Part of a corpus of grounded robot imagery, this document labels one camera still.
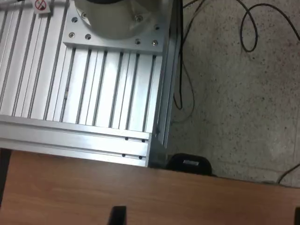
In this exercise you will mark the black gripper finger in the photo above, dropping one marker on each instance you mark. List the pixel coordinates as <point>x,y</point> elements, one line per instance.
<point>118,216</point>
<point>297,218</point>

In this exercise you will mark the black device with silver label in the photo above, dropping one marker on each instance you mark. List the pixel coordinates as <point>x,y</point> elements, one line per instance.
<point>187,167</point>

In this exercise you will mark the aluminium extrusion robot stand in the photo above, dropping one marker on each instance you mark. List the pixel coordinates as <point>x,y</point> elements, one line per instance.
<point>105,93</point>

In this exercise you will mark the aluminium base mounting plate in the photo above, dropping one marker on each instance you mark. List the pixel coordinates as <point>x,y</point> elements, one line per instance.
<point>77,35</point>

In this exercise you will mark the white prohibition sign sticker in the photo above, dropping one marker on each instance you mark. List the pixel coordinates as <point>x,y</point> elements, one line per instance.
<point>41,5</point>

